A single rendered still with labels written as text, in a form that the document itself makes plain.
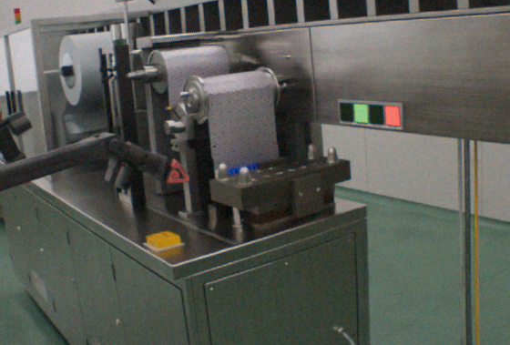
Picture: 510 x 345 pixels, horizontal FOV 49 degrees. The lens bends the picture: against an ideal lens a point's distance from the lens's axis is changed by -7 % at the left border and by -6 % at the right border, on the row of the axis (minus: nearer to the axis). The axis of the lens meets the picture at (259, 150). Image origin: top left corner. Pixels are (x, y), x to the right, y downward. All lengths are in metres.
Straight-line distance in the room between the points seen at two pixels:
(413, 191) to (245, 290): 3.32
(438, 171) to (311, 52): 2.87
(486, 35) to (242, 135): 0.80
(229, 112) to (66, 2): 5.79
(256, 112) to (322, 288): 0.56
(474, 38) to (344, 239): 0.72
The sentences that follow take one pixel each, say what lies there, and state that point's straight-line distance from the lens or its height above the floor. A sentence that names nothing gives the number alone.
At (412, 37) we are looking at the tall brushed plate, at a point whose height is 1.39.
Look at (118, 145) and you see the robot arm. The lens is 1.56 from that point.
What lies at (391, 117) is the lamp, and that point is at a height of 1.18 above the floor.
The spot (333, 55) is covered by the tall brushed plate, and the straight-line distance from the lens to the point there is 1.76.
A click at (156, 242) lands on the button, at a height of 0.92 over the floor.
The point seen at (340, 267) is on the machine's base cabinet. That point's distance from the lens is 1.79.
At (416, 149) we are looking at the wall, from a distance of 4.68.
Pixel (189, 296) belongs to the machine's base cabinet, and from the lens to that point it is 1.50.
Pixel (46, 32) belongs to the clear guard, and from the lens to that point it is 2.62.
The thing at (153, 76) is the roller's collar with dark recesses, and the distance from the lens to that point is 1.96.
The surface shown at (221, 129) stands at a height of 1.16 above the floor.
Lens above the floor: 1.41
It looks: 11 degrees down
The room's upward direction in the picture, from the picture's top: 5 degrees counter-clockwise
